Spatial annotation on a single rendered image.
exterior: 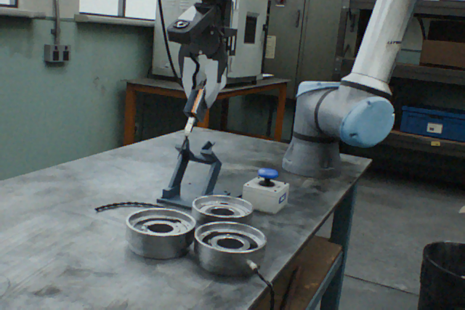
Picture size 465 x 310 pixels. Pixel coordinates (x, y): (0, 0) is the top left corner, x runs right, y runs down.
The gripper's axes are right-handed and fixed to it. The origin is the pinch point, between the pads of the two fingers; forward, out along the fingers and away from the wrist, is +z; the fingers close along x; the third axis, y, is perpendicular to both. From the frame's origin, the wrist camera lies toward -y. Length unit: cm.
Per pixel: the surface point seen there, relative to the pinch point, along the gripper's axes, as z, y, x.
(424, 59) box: -5, 329, -25
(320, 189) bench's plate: 19.8, 23.8, -20.2
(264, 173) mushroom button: 12.7, 3.7, -13.2
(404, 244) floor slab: 100, 208, -37
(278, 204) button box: 17.9, 3.5, -16.8
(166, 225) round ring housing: 17.0, -19.5, -5.9
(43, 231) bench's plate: 19.6, -27.6, 11.5
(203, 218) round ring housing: 16.6, -14.5, -9.7
